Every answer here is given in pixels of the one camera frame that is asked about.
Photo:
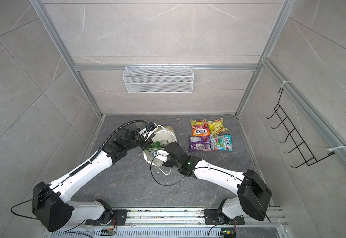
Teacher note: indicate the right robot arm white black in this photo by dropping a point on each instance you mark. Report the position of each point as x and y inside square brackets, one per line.
[252, 194]

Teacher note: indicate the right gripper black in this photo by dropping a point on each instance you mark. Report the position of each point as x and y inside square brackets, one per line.
[167, 164]

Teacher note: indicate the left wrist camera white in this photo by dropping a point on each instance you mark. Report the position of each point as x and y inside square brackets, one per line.
[148, 131]

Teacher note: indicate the green candy packet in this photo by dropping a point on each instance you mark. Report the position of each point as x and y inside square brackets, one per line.
[160, 144]

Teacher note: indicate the yellow snack packet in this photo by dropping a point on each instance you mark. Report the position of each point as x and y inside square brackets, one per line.
[216, 126]

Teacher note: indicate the black wire hook rack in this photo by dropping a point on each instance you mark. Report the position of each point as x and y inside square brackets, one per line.
[293, 134]

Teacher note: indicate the teal mint candy packet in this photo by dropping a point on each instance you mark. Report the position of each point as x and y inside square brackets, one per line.
[221, 142]

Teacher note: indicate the orange Fox's fruits candy bag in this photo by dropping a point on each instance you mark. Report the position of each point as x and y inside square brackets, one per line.
[200, 128]

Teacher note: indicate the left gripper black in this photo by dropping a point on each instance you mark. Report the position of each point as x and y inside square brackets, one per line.
[147, 144]

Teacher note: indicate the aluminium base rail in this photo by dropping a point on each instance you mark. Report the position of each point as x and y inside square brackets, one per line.
[179, 223]

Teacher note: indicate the floral white paper bag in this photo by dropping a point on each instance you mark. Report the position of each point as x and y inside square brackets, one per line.
[162, 133]

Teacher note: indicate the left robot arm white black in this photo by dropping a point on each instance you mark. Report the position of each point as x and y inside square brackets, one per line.
[52, 203]

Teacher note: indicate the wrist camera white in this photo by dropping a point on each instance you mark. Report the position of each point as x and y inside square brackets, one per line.
[161, 155]
[148, 131]

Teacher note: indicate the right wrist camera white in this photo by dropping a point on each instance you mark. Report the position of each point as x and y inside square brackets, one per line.
[161, 155]

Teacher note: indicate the magenta purple candy packet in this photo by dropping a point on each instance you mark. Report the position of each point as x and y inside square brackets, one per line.
[200, 144]

